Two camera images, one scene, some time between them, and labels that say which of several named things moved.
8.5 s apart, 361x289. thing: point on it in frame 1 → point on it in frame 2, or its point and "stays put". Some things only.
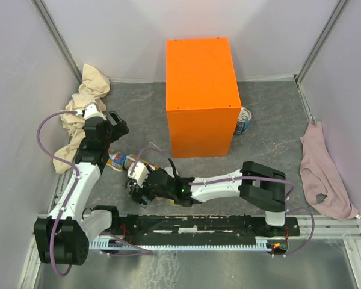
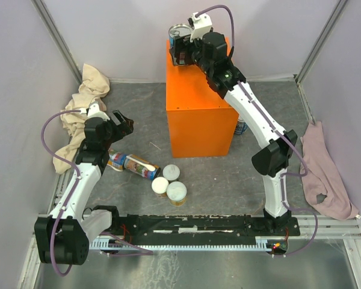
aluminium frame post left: [57, 37] stays put
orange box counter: [203, 103] stays put
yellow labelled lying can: [115, 159] stays put
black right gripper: [138, 193] → [183, 44]
